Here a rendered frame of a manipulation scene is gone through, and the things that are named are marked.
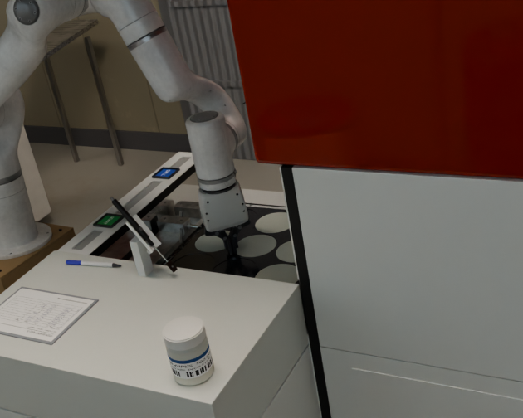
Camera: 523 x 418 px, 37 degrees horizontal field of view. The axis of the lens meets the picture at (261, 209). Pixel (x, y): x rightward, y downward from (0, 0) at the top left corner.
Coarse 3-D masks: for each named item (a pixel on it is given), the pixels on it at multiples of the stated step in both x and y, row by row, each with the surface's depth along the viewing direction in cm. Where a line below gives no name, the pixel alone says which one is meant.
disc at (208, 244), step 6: (204, 234) 189; (228, 234) 187; (198, 240) 187; (204, 240) 186; (210, 240) 186; (216, 240) 185; (222, 240) 185; (198, 246) 184; (204, 246) 184; (210, 246) 183; (216, 246) 183; (222, 246) 182
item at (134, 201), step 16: (176, 160) 217; (192, 160) 215; (176, 176) 207; (128, 192) 203; (144, 192) 202; (160, 192) 200; (112, 208) 196; (128, 208) 195; (80, 240) 184; (96, 240) 182
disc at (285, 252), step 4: (284, 244) 179; (288, 244) 178; (280, 248) 177; (284, 248) 177; (288, 248) 177; (292, 248) 176; (276, 252) 176; (280, 252) 176; (284, 252) 175; (288, 252) 175; (292, 252) 175; (280, 256) 174; (284, 256) 174; (288, 256) 174; (292, 256) 173; (284, 260) 172; (288, 260) 172; (292, 260) 172
